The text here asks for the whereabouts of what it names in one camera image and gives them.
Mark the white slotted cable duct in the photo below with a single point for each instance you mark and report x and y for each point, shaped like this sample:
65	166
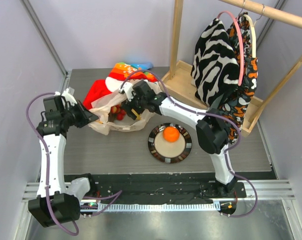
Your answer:
162	207

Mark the colourful rainbow cartoon shirt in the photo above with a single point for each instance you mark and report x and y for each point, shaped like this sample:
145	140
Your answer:
113	81

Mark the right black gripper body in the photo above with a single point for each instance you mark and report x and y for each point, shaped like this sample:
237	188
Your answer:
131	106

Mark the fake orange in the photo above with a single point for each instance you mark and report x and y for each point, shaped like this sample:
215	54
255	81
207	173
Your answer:
171	134

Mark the cream hanger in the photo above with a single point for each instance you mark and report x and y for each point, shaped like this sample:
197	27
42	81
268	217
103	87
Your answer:
253	35

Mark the wooden clothes rack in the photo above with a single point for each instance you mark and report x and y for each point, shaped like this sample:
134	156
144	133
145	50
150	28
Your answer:
178	79

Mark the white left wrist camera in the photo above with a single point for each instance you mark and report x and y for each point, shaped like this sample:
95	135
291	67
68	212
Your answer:
68	94

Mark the black white zebra garment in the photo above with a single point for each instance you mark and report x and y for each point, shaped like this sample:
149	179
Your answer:
215	70

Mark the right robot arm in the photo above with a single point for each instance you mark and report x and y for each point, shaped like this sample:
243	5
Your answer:
212	131

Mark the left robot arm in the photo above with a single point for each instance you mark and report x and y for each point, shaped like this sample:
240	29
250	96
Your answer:
56	203

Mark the black rimmed beige plate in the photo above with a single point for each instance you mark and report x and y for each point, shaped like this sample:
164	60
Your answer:
169	152

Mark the translucent plastic bag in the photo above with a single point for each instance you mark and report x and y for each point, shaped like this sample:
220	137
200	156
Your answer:
101	108

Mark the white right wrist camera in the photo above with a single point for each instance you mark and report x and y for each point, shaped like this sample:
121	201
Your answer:
127	89

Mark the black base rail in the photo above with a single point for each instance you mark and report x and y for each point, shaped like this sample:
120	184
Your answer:
160	189

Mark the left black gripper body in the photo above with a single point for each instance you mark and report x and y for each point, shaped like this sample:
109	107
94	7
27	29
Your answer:
73	114

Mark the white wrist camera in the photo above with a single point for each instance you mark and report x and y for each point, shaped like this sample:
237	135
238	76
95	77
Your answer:
68	94
127	89

